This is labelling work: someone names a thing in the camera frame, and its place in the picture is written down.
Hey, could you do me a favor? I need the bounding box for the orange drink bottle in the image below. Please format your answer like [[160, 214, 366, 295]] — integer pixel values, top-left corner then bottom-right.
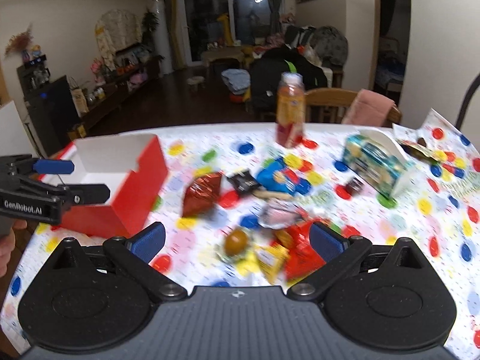
[[276, 72, 306, 149]]

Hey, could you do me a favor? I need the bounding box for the person left hand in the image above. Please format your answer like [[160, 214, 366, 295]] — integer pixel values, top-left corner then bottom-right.
[[0, 219, 28, 277]]

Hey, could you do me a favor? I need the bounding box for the blue folded cloth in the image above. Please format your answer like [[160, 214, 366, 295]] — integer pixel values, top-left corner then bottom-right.
[[221, 69, 251, 95]]

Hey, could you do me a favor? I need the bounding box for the yellow snack packet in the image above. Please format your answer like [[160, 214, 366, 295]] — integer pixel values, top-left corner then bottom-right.
[[255, 244, 289, 285]]

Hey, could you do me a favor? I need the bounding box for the small white stool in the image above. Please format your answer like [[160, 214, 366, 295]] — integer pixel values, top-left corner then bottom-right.
[[186, 76, 205, 92]]

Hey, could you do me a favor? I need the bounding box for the dark red foil bag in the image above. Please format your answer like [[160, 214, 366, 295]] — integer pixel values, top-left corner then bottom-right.
[[181, 172, 223, 218]]

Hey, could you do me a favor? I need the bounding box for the large red snack bag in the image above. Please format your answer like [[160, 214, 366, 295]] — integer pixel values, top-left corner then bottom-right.
[[273, 220, 326, 282]]

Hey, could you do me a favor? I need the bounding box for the wooden chair far side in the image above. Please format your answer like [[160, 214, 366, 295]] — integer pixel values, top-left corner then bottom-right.
[[306, 88, 402, 127]]

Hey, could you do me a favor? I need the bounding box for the dark tv cabinet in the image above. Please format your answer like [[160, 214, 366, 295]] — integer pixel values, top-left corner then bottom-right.
[[16, 53, 166, 155]]

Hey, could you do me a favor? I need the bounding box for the round coffee table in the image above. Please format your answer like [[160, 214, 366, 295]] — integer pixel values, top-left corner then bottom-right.
[[201, 46, 245, 68]]

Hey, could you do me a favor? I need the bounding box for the brown egg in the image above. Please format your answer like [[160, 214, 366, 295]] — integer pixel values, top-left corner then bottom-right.
[[215, 227, 255, 264]]

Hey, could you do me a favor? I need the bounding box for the pink cloth on chair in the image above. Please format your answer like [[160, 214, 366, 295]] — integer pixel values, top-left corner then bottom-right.
[[342, 89, 395, 127]]

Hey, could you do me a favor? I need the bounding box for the black snack packet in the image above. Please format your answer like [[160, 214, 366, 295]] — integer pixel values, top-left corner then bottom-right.
[[227, 170, 260, 197]]

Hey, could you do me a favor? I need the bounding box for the green tissue pack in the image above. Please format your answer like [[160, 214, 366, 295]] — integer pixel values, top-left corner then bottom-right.
[[343, 128, 416, 198]]

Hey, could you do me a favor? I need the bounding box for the pink grey snack packet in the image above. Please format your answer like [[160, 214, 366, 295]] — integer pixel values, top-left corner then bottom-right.
[[258, 199, 309, 230]]

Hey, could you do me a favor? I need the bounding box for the black jacket green stripe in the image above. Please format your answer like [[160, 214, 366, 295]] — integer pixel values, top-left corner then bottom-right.
[[250, 45, 328, 120]]

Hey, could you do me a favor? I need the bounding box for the red white cardboard box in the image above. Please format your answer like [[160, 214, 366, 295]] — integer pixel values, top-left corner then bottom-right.
[[40, 133, 168, 238]]

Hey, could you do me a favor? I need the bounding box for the blue snack packet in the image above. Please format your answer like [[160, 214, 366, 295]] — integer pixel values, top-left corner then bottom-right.
[[256, 158, 299, 195]]

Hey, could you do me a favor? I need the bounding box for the small dark red packet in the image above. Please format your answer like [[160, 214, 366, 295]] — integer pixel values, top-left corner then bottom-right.
[[344, 177, 364, 196]]

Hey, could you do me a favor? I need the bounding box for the balloon pattern tablecloth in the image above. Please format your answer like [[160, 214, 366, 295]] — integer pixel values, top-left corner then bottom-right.
[[0, 107, 480, 360]]

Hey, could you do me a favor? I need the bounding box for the beige stick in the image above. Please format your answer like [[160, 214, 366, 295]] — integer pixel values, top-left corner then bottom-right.
[[253, 189, 294, 201]]

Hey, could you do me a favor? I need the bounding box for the grey clothes pile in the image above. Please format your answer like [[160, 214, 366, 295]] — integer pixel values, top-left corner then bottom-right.
[[309, 26, 348, 66]]

